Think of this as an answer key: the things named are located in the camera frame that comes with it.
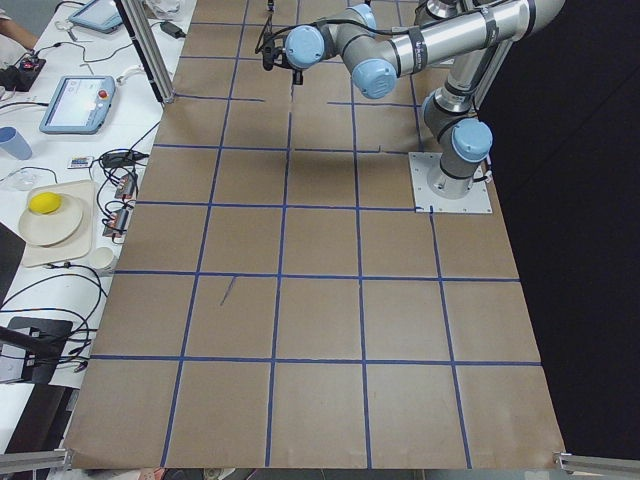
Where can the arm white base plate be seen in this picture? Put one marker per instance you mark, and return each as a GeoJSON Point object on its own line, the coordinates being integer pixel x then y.
{"type": "Point", "coordinates": [436, 192]}

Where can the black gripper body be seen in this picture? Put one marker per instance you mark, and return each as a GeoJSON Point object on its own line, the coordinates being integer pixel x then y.
{"type": "Point", "coordinates": [297, 70]}

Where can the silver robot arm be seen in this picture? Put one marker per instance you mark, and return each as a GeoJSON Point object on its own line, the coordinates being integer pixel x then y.
{"type": "Point", "coordinates": [474, 36]}

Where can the upper small circuit board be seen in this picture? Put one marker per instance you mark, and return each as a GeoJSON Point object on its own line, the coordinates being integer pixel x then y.
{"type": "Point", "coordinates": [127, 187]}

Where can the yellow lemon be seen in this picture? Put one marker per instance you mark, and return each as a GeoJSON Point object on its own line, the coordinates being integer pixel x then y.
{"type": "Point", "coordinates": [45, 203]}

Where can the blue teach pendant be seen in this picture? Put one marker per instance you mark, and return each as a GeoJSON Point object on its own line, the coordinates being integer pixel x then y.
{"type": "Point", "coordinates": [97, 15]}
{"type": "Point", "coordinates": [79, 105]}

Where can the black power adapter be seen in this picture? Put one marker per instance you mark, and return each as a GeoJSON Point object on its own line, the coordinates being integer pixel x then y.
{"type": "Point", "coordinates": [172, 30]}

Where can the far blue teach pendant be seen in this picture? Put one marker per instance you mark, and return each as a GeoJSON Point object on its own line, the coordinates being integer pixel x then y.
{"type": "Point", "coordinates": [97, 15]}

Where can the lower small circuit board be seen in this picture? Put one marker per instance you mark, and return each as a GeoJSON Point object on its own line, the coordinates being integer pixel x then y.
{"type": "Point", "coordinates": [115, 224]}

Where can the black tripod base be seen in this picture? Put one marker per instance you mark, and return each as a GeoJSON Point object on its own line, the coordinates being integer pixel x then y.
{"type": "Point", "coordinates": [31, 349]}

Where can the black device with red button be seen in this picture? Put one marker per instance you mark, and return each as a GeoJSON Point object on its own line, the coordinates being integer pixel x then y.
{"type": "Point", "coordinates": [21, 78]}

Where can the small circuit board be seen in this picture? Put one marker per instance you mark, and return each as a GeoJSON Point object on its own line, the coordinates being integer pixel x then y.
{"type": "Point", "coordinates": [115, 224]}
{"type": "Point", "coordinates": [127, 187]}

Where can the beige rectangular tray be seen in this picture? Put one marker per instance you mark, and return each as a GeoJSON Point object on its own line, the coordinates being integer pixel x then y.
{"type": "Point", "coordinates": [77, 245]}

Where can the brown paper table cover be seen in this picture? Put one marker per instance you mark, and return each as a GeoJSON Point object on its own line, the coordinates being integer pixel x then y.
{"type": "Point", "coordinates": [279, 302]}

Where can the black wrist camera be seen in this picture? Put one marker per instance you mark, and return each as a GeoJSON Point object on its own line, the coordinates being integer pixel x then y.
{"type": "Point", "coordinates": [271, 48]}

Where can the beige round plate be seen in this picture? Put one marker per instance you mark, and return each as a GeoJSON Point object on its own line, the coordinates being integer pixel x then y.
{"type": "Point", "coordinates": [45, 230]}

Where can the small remote control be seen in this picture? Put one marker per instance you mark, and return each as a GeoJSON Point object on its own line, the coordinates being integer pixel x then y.
{"type": "Point", "coordinates": [80, 162]}

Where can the near blue teach pendant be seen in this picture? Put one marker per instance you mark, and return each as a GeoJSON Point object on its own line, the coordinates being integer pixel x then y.
{"type": "Point", "coordinates": [79, 105]}

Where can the white paper cup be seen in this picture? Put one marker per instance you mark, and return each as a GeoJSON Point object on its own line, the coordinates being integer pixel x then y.
{"type": "Point", "coordinates": [103, 260]}

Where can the aluminium frame post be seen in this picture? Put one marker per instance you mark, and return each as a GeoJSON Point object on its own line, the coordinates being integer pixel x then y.
{"type": "Point", "coordinates": [139, 30]}

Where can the light blue plastic cup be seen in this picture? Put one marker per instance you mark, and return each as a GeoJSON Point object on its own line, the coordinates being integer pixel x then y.
{"type": "Point", "coordinates": [13, 143]}

